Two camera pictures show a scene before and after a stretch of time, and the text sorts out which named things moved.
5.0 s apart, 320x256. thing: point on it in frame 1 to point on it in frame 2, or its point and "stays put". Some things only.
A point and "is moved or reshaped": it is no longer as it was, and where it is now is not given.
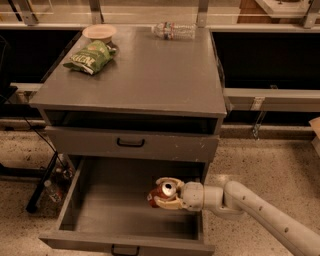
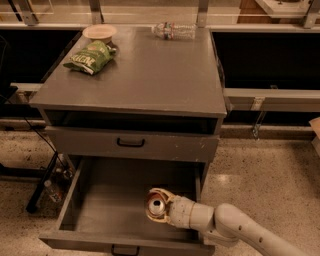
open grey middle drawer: x=105 y=210 stays put
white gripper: x=192 y=196 to x=180 y=210
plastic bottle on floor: x=52 y=192 stays put
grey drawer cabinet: x=159 y=100 stays put
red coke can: x=164 y=190 is moved or reshaped
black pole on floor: x=37 y=193 stays put
